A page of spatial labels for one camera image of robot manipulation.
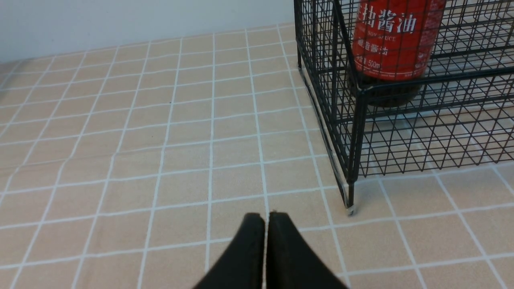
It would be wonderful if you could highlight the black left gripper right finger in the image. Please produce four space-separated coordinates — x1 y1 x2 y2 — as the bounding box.
266 212 347 289

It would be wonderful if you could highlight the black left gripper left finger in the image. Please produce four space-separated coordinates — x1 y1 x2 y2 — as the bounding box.
194 213 265 289

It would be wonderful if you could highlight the red label soy sauce bottle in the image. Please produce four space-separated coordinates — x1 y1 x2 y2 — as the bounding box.
352 0 446 108

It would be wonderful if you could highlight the black wire mesh rack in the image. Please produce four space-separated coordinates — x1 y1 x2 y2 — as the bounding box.
293 0 513 216

